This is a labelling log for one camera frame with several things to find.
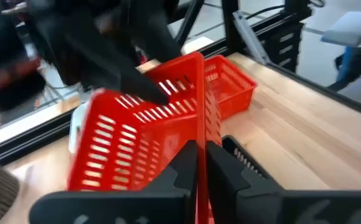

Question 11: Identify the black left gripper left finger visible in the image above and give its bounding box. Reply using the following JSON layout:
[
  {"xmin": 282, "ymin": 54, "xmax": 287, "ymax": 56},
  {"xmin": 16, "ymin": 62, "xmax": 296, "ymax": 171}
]
[{"xmin": 27, "ymin": 139, "xmax": 199, "ymax": 224}]

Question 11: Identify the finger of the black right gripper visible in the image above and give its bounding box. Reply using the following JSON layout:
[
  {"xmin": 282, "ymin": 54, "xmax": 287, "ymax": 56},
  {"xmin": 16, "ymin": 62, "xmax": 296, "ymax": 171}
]
[
  {"xmin": 129, "ymin": 0, "xmax": 182, "ymax": 62},
  {"xmin": 117, "ymin": 61, "xmax": 171, "ymax": 106}
]

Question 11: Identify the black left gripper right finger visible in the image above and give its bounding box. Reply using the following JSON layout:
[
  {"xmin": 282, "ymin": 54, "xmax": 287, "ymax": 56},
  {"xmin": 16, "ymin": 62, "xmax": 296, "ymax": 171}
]
[{"xmin": 205, "ymin": 140, "xmax": 361, "ymax": 224}]

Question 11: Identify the white plastic bin with handle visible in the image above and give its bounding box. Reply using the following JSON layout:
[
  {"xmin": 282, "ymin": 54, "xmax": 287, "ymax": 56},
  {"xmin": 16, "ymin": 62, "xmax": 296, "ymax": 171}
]
[{"xmin": 68, "ymin": 101, "xmax": 90, "ymax": 155}]

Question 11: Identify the small red plastic slotted basket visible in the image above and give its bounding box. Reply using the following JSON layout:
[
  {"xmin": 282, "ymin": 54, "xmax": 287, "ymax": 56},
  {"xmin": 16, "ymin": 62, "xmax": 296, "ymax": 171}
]
[{"xmin": 204, "ymin": 54, "xmax": 258, "ymax": 121}]

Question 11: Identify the silver aluminium extrusion bar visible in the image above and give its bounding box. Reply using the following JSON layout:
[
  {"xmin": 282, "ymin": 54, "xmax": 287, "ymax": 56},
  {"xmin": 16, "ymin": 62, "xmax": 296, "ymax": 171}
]
[{"xmin": 232, "ymin": 10, "xmax": 273, "ymax": 67}]

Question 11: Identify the black vented box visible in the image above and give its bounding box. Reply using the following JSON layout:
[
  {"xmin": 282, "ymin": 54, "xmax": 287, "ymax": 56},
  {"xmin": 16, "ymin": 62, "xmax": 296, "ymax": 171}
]
[{"xmin": 261, "ymin": 0, "xmax": 313, "ymax": 73}]

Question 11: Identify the blue chair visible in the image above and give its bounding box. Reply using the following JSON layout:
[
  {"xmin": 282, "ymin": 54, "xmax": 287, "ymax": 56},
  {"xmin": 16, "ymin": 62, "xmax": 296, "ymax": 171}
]
[{"xmin": 320, "ymin": 11, "xmax": 361, "ymax": 93}]

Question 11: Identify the black diagonal frame strut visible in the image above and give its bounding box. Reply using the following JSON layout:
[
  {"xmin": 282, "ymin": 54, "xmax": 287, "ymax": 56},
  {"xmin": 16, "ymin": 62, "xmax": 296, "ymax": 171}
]
[{"xmin": 174, "ymin": 0, "xmax": 205, "ymax": 48}]

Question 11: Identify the black vertical frame post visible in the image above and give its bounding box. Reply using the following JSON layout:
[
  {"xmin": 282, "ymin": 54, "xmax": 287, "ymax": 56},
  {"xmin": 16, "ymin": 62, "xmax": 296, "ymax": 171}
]
[{"xmin": 220, "ymin": 0, "xmax": 242, "ymax": 54}]

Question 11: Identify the black table edge rail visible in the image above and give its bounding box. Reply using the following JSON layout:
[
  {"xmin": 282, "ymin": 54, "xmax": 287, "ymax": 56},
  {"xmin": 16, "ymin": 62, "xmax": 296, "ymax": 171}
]
[
  {"xmin": 266, "ymin": 61, "xmax": 361, "ymax": 123},
  {"xmin": 0, "ymin": 39, "xmax": 232, "ymax": 166}
]

